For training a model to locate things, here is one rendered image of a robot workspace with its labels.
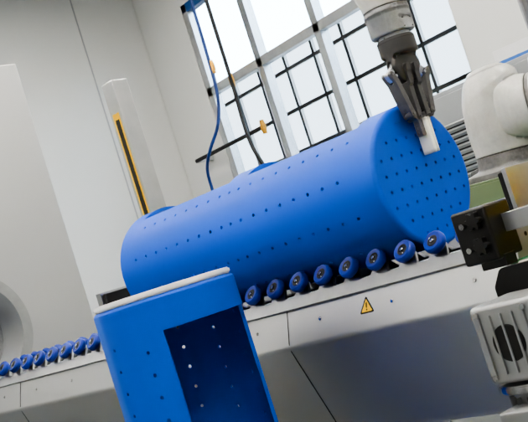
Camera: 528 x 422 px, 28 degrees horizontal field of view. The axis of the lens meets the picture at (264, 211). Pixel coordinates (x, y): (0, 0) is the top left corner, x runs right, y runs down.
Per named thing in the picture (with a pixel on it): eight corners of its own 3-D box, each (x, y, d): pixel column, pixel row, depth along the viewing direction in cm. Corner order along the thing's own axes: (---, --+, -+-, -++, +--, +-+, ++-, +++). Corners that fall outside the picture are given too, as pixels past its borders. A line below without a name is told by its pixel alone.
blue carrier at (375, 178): (225, 304, 277) (190, 202, 278) (489, 227, 213) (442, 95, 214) (140, 336, 257) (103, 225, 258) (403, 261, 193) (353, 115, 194)
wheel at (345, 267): (342, 268, 211) (334, 264, 210) (357, 254, 209) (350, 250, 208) (346, 284, 208) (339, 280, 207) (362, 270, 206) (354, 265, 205)
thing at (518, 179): (546, 227, 192) (524, 162, 193) (556, 223, 190) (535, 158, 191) (515, 238, 185) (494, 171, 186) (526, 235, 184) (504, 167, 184)
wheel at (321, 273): (317, 275, 217) (310, 271, 216) (332, 262, 215) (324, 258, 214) (320, 290, 213) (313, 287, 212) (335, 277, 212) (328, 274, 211)
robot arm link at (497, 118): (485, 157, 274) (463, 76, 274) (553, 138, 265) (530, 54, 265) (466, 162, 260) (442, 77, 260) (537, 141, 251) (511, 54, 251)
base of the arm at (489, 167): (499, 176, 279) (494, 156, 279) (564, 158, 260) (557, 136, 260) (451, 189, 269) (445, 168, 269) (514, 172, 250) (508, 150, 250)
